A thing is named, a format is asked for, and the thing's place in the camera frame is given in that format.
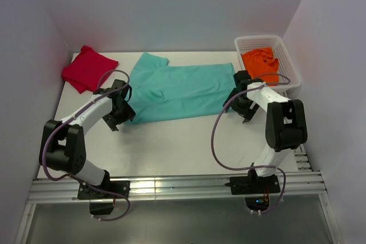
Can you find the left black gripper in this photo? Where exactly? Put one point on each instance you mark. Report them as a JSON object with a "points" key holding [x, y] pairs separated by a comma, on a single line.
{"points": [[119, 114]]}

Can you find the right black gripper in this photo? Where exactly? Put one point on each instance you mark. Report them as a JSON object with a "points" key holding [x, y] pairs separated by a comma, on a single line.
{"points": [[243, 111]]}

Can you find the teal t shirt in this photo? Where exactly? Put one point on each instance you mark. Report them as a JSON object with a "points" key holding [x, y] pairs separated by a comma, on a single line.
{"points": [[161, 92]]}

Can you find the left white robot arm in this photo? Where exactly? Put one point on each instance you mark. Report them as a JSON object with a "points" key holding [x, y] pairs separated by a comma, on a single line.
{"points": [[63, 142]]}

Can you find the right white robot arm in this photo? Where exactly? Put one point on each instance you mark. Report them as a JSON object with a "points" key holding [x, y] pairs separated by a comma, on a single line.
{"points": [[285, 124]]}

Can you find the folded red t shirt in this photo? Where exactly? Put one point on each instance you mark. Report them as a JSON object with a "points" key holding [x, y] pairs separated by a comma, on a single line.
{"points": [[85, 72]]}

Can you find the orange t shirt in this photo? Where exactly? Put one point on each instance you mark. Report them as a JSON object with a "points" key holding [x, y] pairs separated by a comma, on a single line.
{"points": [[261, 63]]}

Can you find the white plastic basket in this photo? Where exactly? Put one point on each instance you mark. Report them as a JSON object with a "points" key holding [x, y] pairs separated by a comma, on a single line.
{"points": [[286, 66]]}

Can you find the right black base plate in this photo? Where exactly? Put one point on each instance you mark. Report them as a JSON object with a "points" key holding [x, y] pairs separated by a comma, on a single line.
{"points": [[252, 184]]}

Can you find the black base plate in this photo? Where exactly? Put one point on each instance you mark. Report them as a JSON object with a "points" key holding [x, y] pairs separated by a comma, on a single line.
{"points": [[252, 184], [112, 190]]}

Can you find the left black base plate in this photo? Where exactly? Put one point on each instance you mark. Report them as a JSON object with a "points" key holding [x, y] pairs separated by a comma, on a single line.
{"points": [[112, 190]]}

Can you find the aluminium rail frame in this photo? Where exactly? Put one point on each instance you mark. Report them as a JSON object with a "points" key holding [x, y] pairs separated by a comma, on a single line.
{"points": [[173, 160]]}

